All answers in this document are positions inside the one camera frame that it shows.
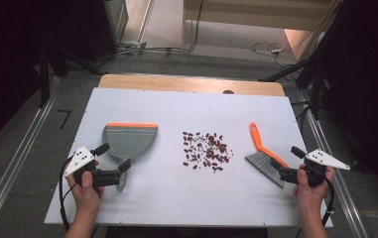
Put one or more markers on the white work board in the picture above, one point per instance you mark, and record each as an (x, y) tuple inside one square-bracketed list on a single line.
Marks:
[(183, 198)]

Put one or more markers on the beige wooden frame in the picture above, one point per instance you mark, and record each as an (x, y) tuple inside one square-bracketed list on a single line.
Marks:
[(259, 18)]

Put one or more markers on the black metal stand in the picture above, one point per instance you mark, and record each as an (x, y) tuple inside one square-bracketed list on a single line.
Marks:
[(44, 76), (315, 76)]

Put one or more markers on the person's right hand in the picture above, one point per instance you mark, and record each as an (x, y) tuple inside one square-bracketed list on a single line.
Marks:
[(312, 198)]

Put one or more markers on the person's left hand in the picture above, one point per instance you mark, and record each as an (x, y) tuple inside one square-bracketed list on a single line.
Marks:
[(85, 196)]

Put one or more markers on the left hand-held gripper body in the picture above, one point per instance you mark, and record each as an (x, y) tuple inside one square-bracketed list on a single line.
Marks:
[(85, 157)]

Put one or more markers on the metal floor rail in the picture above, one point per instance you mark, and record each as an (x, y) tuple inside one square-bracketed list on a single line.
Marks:
[(335, 185), (14, 165)]

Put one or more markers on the light brown panel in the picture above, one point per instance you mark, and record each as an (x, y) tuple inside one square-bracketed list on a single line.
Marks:
[(297, 41)]

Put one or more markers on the black cabinet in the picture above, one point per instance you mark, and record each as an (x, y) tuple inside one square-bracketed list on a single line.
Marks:
[(100, 26)]

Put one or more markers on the wooden table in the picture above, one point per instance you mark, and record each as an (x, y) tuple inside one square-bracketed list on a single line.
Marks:
[(183, 84)]

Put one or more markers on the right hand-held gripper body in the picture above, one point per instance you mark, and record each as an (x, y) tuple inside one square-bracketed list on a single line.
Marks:
[(322, 159)]

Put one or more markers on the grey dustpan with orange edge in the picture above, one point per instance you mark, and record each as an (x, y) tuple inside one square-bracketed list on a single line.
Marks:
[(130, 140)]

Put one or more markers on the group of red beans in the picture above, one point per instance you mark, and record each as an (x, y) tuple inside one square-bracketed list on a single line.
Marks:
[(209, 152)]

